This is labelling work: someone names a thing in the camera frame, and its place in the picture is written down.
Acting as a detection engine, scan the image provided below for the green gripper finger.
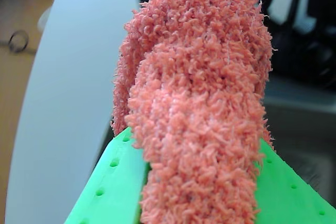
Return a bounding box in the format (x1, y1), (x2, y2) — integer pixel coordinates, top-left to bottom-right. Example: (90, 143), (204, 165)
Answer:
(253, 138), (336, 224)
(64, 126), (151, 224)

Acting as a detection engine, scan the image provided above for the fuzzy orange sock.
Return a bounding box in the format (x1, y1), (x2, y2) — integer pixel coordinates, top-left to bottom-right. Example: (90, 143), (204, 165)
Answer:
(111, 0), (277, 224)

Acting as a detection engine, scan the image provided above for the dark grey bin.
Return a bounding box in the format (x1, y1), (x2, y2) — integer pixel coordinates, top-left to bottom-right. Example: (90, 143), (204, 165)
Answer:
(259, 73), (336, 201)

